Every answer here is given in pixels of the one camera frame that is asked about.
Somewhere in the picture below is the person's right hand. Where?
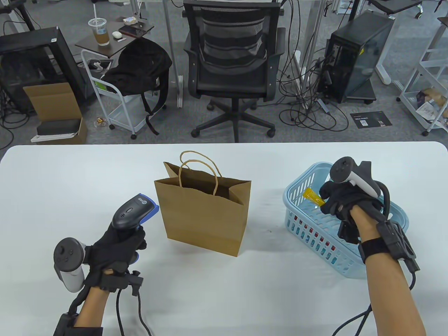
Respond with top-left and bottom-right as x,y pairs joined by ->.
319,180 -> 384,221

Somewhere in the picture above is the person's left hand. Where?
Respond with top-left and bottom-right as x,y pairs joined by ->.
84,223 -> 147,291

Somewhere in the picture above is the yellow packet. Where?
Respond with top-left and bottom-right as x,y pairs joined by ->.
302,188 -> 326,205

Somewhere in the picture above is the grey blue barcode scanner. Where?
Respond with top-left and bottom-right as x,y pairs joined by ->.
112,193 -> 160,264

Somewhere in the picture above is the person's right forearm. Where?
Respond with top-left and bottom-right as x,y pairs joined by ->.
350,205 -> 428,336

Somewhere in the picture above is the person's left forearm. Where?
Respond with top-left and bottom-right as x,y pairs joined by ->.
72,286 -> 110,330

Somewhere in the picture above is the black left forearm pack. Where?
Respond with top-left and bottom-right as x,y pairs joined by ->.
54,313 -> 104,336

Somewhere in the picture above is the white black right hand controller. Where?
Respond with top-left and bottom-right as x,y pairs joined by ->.
330,156 -> 383,201

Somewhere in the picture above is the light blue plastic basket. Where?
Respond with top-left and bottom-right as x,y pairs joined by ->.
283,162 -> 409,279

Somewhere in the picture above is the grey left hand controller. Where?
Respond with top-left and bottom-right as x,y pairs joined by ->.
54,238 -> 86,293

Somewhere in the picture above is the brown paper bag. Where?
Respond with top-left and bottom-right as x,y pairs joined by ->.
154,151 -> 252,257

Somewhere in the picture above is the black booklet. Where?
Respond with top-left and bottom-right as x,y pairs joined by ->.
350,111 -> 392,128

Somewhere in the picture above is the white rolling cart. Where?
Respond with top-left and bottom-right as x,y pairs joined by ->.
81,49 -> 169,140

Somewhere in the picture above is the black foam block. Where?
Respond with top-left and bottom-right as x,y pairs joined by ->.
36,119 -> 82,136

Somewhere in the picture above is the black computer tower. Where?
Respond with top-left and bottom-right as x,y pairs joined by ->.
317,10 -> 396,104

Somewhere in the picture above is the black mesh office chair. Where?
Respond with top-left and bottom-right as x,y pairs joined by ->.
183,0 -> 286,143

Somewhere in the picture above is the open cardboard box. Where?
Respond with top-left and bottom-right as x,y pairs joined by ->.
23,82 -> 88,145

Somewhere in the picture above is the black backpack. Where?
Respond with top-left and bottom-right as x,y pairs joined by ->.
103,37 -> 173,136

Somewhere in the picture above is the white desk leg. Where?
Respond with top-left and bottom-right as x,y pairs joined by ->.
162,0 -> 184,109

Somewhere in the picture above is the brown side table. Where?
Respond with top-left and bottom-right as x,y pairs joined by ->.
75,20 -> 155,59

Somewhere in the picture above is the black glass computer case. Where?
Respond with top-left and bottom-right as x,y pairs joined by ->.
0,27 -> 87,113

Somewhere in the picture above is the black phone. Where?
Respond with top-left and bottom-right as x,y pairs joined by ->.
119,24 -> 145,38

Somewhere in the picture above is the plastic iced drink cup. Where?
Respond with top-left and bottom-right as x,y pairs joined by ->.
88,4 -> 111,46

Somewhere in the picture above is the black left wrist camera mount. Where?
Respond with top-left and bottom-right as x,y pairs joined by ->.
125,270 -> 144,296

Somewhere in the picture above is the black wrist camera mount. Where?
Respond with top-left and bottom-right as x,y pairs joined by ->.
125,270 -> 144,296
377,220 -> 421,272

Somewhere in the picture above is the black right wrist strap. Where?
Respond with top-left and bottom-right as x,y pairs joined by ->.
358,237 -> 390,264

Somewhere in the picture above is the black left glove cable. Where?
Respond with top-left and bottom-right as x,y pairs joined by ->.
115,287 -> 153,336

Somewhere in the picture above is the black glove cable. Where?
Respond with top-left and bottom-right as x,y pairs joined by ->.
115,287 -> 153,336
332,182 -> 418,336

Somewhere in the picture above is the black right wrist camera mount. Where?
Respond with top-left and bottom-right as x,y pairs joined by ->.
377,220 -> 421,272

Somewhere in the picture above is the tangle of black cables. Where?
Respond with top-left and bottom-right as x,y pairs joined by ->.
278,0 -> 349,132

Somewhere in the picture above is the black right glove cable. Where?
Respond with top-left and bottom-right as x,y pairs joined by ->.
332,182 -> 418,336

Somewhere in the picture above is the white wire shelf cart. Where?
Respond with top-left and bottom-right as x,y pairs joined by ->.
397,16 -> 448,137

